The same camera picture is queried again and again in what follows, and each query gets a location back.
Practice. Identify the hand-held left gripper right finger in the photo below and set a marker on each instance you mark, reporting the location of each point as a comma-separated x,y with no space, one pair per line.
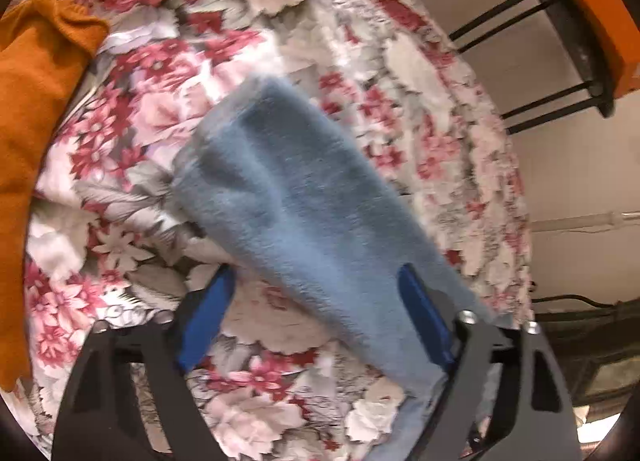
425,316

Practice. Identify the white wall conduit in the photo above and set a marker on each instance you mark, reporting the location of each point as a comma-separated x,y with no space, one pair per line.
580,223

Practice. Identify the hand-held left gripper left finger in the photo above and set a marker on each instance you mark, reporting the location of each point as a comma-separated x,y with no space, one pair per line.
207,316

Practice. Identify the blue fleece garment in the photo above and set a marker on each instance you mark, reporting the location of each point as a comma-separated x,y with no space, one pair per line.
300,216

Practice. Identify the orange cloth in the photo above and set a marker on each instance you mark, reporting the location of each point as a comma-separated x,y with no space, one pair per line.
30,91

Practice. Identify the orange chair with black frame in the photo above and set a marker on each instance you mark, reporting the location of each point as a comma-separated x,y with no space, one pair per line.
590,1

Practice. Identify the floral printed blanket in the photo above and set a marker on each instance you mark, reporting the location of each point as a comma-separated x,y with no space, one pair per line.
150,66

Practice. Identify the dark storage box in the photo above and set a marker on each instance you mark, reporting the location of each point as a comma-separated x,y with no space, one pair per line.
590,356

